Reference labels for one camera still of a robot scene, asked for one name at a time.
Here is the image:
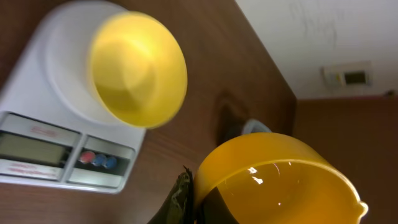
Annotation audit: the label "clear plastic container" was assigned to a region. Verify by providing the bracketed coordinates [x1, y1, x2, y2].
[241, 119, 272, 134]

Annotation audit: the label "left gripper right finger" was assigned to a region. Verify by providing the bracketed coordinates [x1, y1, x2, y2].
[197, 187, 239, 224]

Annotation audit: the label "yellow measuring scoop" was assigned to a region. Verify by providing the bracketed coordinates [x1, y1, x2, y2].
[193, 133, 369, 223]

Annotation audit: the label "white wall outlet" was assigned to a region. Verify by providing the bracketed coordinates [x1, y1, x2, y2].
[321, 60, 373, 88]

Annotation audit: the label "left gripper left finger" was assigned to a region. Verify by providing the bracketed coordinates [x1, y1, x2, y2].
[148, 166, 193, 224]

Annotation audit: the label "yellow plastic bowl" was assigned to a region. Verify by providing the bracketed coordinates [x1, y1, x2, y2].
[87, 11, 188, 129]

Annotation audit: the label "white digital kitchen scale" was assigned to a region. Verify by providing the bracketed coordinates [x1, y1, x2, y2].
[1, 1, 146, 194]

